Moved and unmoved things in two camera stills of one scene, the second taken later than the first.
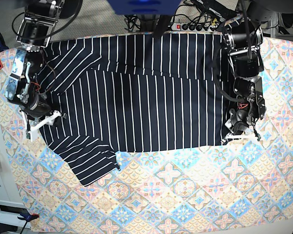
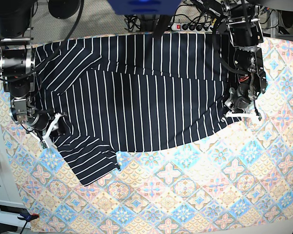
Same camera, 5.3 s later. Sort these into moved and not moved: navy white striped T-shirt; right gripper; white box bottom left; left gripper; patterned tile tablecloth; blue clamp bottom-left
Moved: left gripper; right gripper
Not moved: white box bottom left; navy white striped T-shirt; patterned tile tablecloth; blue clamp bottom-left
